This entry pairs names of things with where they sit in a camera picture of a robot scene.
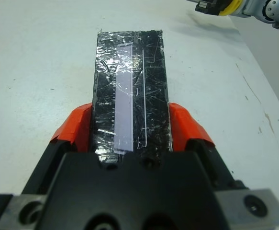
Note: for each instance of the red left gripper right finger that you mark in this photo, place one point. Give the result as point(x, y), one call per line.
point(187, 129)

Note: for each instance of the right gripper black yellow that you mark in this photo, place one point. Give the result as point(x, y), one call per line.
point(215, 6)

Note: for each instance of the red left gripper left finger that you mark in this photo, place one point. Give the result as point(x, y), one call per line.
point(77, 127)

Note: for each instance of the shiny black box lid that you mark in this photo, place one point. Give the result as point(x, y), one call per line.
point(153, 95)

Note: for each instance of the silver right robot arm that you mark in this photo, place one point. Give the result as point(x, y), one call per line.
point(273, 9)

